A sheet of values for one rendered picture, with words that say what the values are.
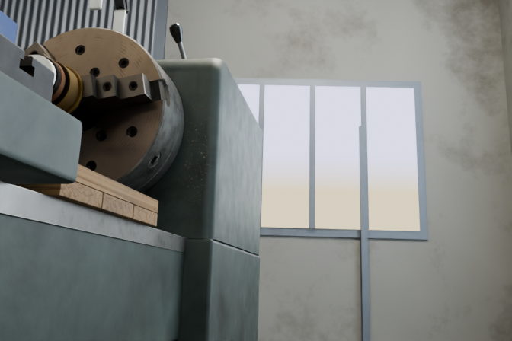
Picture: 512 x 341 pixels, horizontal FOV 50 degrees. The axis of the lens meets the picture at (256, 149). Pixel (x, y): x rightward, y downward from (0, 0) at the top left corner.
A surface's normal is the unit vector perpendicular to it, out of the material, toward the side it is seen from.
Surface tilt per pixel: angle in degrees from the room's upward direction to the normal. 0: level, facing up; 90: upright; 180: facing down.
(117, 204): 90
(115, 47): 90
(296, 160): 90
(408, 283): 90
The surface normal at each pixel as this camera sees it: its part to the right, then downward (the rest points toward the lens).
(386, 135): -0.02, -0.24
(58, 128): 0.99, -0.01
